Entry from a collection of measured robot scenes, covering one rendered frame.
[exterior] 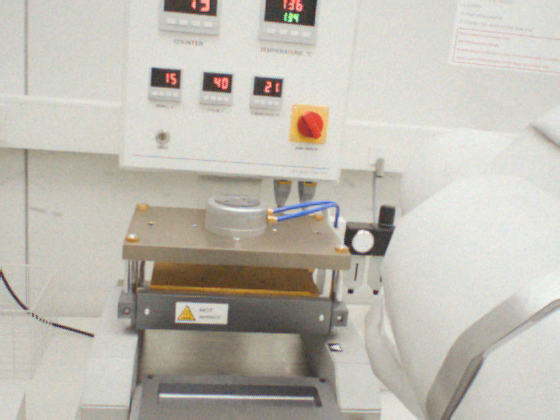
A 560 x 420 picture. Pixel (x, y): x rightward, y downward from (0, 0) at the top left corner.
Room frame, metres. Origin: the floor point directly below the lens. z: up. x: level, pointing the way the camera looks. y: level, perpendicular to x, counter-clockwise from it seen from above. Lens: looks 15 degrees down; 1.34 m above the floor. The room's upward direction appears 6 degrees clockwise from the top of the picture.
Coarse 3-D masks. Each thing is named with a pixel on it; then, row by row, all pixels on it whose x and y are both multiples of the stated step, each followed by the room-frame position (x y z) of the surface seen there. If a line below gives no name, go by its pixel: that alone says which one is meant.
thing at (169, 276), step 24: (168, 264) 0.77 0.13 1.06; (192, 264) 0.78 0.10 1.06; (216, 264) 0.79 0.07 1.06; (168, 288) 0.70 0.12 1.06; (192, 288) 0.70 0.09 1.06; (216, 288) 0.71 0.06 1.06; (240, 288) 0.71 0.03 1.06; (264, 288) 0.72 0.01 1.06; (288, 288) 0.73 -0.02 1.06; (312, 288) 0.74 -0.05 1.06
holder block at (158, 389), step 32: (160, 384) 0.59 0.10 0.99; (192, 384) 0.59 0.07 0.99; (224, 384) 0.60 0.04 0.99; (256, 384) 0.60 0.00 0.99; (288, 384) 0.61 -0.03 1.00; (320, 384) 0.62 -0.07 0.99; (160, 416) 0.53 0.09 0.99; (192, 416) 0.53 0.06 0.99; (224, 416) 0.54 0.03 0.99; (256, 416) 0.54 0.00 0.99; (288, 416) 0.55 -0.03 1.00; (320, 416) 0.55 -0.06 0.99
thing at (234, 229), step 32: (160, 224) 0.78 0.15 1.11; (192, 224) 0.79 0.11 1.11; (224, 224) 0.76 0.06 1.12; (256, 224) 0.77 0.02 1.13; (288, 224) 0.84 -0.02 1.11; (320, 224) 0.85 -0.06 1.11; (128, 256) 0.69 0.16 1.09; (160, 256) 0.69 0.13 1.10; (192, 256) 0.70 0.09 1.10; (224, 256) 0.70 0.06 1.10; (256, 256) 0.71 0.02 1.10; (288, 256) 0.71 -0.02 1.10; (320, 256) 0.72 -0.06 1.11
